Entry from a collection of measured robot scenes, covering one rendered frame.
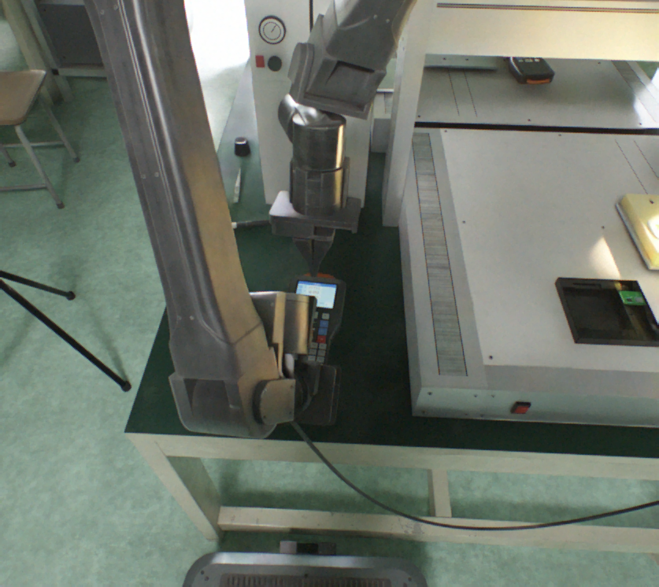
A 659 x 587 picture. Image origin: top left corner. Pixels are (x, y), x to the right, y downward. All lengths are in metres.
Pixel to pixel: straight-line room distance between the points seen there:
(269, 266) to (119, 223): 1.40
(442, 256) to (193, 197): 0.58
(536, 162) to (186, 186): 0.88
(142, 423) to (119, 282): 1.27
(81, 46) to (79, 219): 1.06
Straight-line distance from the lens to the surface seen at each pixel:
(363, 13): 0.46
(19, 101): 2.30
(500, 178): 1.06
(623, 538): 1.54
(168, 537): 1.57
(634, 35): 0.91
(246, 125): 1.35
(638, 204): 1.05
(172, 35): 0.38
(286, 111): 0.59
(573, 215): 1.03
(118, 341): 1.89
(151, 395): 0.86
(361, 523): 1.37
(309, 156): 0.52
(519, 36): 0.85
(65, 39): 3.09
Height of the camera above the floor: 1.48
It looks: 48 degrees down
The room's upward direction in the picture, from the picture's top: 1 degrees clockwise
